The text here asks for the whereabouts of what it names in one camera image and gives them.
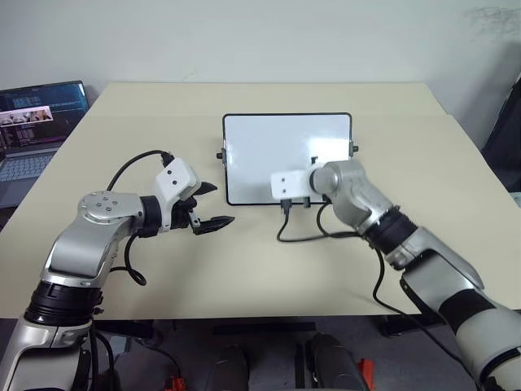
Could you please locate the open laptop computer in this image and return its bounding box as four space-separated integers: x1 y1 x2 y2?
0 80 90 209

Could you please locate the dark rounded shape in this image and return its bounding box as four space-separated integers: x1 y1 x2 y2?
304 332 370 391

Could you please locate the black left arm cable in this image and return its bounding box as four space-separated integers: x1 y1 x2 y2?
106 149 176 288

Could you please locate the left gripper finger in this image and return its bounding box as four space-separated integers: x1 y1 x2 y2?
193 215 236 236
193 181 220 198

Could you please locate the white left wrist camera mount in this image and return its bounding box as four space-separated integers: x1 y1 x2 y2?
152 159 202 234

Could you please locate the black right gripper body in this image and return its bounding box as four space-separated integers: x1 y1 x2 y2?
302 156 319 209

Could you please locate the black office chair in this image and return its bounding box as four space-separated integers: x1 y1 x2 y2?
481 72 521 193

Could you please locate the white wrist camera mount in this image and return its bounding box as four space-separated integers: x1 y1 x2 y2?
152 159 202 234
270 168 315 201

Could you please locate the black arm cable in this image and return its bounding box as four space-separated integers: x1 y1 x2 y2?
106 149 176 288
276 198 488 386

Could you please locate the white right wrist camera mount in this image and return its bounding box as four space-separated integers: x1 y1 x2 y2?
270 168 315 201

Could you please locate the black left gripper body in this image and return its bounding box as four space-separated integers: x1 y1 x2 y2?
170 194 204 235

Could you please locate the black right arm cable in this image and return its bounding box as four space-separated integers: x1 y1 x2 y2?
276 198 488 386

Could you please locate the small black-framed whiteboard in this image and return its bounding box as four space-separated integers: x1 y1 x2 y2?
215 112 361 207

